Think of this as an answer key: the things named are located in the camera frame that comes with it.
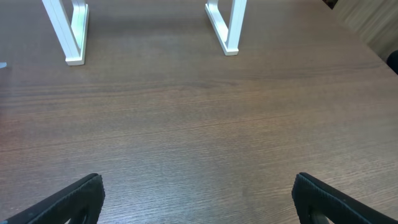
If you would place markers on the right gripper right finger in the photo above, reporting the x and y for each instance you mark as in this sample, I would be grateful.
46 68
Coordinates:
323 202

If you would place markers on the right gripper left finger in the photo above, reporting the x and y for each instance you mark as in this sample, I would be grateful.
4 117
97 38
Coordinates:
77 199

